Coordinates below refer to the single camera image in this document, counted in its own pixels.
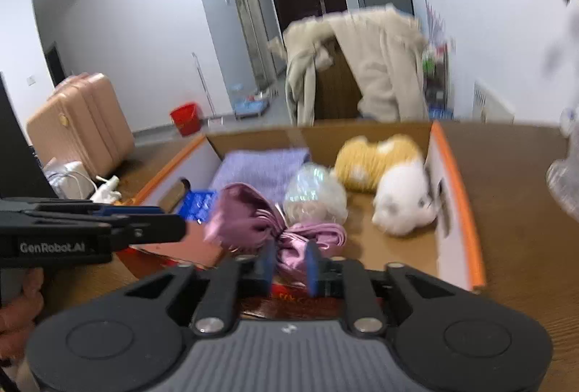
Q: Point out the red plastic bucket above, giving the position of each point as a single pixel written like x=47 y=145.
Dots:
x=186 y=119

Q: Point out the purple folded towel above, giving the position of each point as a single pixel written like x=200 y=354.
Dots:
x=269 y=172

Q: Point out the beige coat on chair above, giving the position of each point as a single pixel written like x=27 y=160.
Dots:
x=383 y=48

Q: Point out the clear plastic cup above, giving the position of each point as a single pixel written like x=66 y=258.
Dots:
x=563 y=174

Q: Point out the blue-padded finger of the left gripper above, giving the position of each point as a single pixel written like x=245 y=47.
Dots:
x=129 y=211

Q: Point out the black paper shopping bag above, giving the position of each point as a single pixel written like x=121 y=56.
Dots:
x=20 y=174

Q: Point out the iridescent plush ball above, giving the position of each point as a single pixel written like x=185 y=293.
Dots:
x=315 y=195

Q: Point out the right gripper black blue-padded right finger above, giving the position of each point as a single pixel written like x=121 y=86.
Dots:
x=368 y=296

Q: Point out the yellow white plush toy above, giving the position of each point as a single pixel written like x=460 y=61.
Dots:
x=394 y=172

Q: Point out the brown wooden chair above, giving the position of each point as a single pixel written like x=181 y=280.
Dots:
x=337 y=93

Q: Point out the person's left hand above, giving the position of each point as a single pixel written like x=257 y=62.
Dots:
x=17 y=318

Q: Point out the blue patterned packet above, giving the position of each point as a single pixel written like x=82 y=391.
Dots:
x=197 y=205

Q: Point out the white mop stick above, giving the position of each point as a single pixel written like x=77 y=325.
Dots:
x=205 y=87

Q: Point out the pink satin bow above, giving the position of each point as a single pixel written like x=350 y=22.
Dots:
x=243 y=220

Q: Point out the cluttered storage shelf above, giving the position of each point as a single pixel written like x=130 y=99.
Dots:
x=437 y=86

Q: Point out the pink hard-shell suitcase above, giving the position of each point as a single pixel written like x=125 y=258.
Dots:
x=82 y=120

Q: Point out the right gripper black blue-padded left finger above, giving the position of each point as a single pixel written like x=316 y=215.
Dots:
x=189 y=301

